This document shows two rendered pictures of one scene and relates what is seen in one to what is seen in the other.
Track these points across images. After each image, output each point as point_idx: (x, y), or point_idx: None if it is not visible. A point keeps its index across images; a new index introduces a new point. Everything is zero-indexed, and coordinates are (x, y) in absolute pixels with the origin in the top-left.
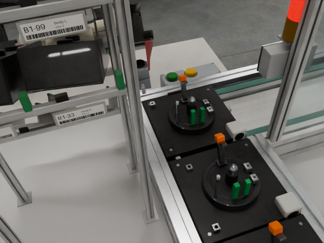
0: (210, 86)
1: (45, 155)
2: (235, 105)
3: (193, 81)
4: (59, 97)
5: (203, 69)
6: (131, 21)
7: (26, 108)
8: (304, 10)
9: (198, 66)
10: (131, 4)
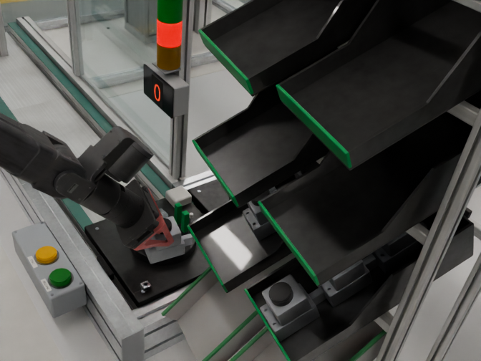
0: (87, 226)
1: None
2: (103, 218)
3: (69, 251)
4: None
5: (35, 241)
6: (130, 192)
7: None
8: (185, 29)
9: (25, 248)
10: (152, 152)
